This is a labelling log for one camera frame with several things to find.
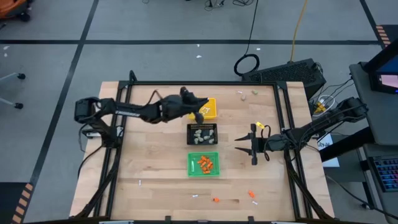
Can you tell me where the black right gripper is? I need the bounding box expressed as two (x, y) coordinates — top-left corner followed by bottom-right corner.
(234, 123), (267, 166)

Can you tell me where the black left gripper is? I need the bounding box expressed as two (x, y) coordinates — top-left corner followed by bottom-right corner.
(180, 86), (210, 124)

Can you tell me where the yellow plastic basket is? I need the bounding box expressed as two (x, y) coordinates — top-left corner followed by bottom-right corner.
(187, 97), (218, 121)

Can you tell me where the black plastic basket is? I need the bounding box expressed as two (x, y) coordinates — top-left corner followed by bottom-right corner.
(186, 123), (219, 146)

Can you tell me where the green plastic basket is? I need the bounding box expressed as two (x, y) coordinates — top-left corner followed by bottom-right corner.
(187, 151), (221, 177)

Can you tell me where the white paper sheet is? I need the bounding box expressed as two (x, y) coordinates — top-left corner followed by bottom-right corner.
(316, 133), (340, 169)

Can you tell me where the black computer tower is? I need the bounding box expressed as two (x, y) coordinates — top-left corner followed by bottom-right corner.
(241, 58), (327, 100)

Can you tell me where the grey desk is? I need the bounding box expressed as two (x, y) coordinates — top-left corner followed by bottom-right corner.
(348, 62), (398, 147)

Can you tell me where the backlit computer keyboard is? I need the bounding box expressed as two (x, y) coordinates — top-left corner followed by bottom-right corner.
(371, 155), (398, 193)

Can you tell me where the black computer monitor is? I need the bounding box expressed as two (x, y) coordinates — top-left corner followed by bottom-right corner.
(363, 37), (398, 95)

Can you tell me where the grey office chair base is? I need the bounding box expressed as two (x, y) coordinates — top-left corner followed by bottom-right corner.
(0, 72), (26, 110)

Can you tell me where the orange chair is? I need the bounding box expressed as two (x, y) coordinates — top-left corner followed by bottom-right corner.
(0, 0), (34, 22)

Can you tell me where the black cable yellow tag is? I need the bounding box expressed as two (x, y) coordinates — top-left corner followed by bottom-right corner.
(256, 121), (272, 162)

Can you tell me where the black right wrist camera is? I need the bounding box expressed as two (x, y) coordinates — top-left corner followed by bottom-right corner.
(266, 134), (285, 152)

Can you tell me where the black left camera cable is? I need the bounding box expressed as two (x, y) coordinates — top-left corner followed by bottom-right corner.
(148, 89), (165, 105)

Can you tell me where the black hanging cable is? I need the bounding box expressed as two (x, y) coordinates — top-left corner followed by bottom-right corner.
(233, 0), (261, 77)

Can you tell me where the yellow hanging cable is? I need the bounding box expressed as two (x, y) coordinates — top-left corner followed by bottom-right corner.
(289, 0), (309, 62)

